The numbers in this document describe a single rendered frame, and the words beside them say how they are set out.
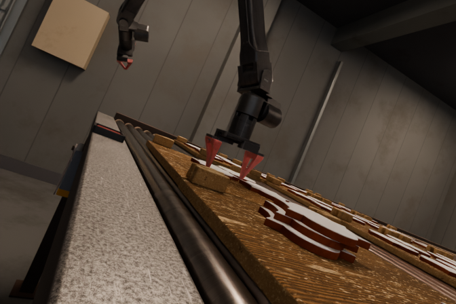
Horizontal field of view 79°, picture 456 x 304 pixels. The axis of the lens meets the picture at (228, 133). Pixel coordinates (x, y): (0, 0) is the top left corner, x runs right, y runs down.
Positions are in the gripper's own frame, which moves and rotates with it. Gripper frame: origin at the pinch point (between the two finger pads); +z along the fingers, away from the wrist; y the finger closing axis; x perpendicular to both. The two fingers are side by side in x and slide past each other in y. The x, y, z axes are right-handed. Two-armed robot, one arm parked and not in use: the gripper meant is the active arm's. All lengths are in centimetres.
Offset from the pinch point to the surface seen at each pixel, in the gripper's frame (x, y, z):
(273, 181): -46, -48, 4
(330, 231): 38.5, 3.5, -1.8
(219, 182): 23.2, 11.6, -0.9
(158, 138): -18.6, 14.6, -0.6
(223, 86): -225, -72, -60
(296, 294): 49, 16, 0
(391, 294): 45.2, 0.4, 1.0
